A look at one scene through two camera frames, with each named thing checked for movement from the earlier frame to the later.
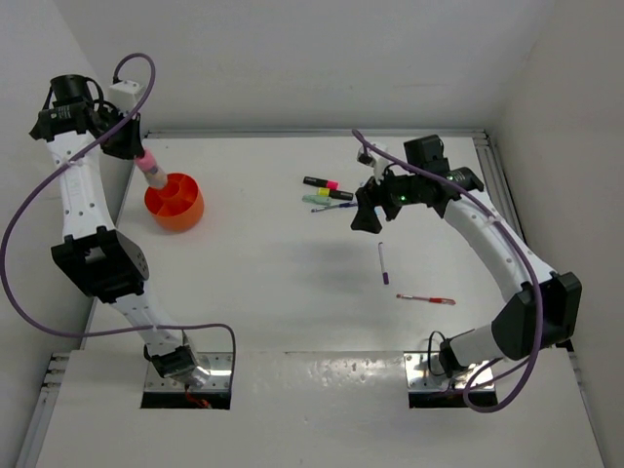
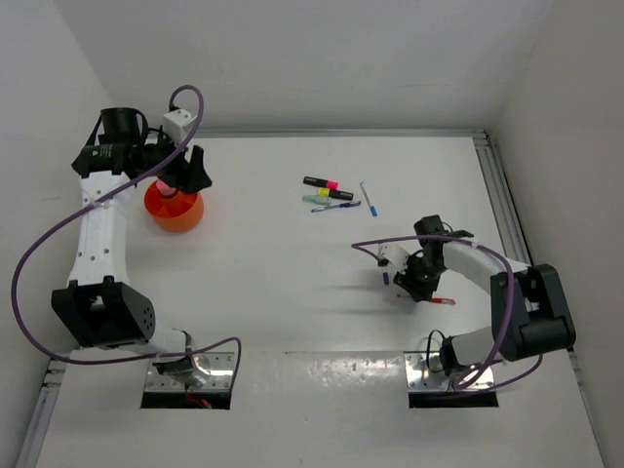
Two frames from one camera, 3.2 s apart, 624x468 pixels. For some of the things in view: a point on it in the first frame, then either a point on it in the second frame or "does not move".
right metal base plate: (424, 372) does not move
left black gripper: (132, 147) to (188, 175)
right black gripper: (369, 196) to (418, 292)
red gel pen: (428, 299) does not move
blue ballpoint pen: (334, 207) does not move
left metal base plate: (219, 366) does not move
